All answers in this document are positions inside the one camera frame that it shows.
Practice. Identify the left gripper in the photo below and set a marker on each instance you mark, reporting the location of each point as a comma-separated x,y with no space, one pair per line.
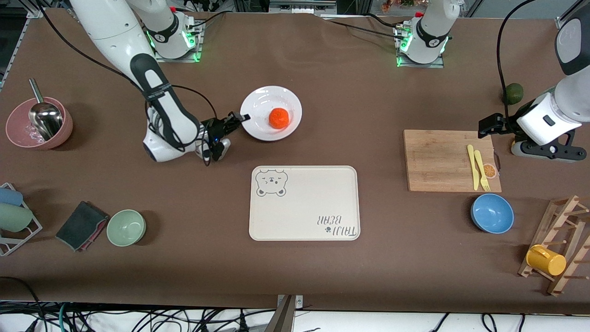
506,124

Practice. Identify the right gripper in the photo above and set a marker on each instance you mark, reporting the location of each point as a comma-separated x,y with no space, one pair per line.
215,127

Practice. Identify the white round plate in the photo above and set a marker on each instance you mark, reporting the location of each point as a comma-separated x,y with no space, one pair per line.
258,124

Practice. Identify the orange mandarin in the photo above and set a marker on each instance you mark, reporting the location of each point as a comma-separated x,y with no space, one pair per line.
279,118

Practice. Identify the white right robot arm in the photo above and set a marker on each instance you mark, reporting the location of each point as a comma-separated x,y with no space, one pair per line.
115,27

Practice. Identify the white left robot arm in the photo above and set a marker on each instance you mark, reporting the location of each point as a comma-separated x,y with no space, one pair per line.
431,27

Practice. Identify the green lime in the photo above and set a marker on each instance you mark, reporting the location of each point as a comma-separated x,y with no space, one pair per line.
515,94

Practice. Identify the orange slice toy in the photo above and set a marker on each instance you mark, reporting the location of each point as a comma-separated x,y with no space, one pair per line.
490,171

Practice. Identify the yellow plastic fork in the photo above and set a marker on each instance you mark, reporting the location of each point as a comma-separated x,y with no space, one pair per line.
481,170

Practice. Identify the yellow plastic knife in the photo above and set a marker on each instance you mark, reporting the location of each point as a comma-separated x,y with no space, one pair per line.
473,170

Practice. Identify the wooden cutting board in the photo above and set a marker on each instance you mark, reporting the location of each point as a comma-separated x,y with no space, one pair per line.
438,161

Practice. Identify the blue bowl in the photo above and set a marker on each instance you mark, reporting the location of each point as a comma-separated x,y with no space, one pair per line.
492,214

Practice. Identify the cream tray with bear print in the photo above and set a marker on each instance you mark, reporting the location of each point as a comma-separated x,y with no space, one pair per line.
304,203

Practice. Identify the wooden mug rack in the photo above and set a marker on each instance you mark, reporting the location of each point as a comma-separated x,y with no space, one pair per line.
564,216

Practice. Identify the grey metal equipment box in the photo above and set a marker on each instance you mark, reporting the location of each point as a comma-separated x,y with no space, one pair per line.
302,5

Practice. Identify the yellow mug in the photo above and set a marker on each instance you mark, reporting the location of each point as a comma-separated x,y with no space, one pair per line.
546,261

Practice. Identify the pale green bowl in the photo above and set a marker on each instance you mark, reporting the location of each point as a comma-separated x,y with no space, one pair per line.
126,228

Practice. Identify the dark grey folded cloth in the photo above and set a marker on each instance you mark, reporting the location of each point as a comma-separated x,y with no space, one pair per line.
80,226

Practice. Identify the metal scoop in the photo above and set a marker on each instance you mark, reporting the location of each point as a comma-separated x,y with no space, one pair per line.
46,120

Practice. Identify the clear ice cubes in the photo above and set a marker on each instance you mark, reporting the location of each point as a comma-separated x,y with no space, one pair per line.
31,134

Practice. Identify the pink bowl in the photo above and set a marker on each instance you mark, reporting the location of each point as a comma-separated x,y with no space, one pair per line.
18,124

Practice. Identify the blue cup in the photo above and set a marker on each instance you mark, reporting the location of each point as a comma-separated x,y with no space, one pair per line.
9,197

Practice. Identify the pale green cup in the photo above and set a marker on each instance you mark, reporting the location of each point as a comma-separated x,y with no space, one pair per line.
14,217

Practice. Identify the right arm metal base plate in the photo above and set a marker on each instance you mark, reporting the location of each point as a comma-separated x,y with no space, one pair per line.
177,59

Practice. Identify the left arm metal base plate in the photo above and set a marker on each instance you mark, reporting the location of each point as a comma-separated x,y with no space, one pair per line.
421,65

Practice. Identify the aluminium frame corner profile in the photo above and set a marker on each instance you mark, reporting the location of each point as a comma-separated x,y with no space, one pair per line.
562,23

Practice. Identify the metal table edge bracket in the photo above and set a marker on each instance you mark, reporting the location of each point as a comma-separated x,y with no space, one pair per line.
288,316

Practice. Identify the aluminium frame rail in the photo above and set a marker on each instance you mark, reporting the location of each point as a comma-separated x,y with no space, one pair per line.
16,48

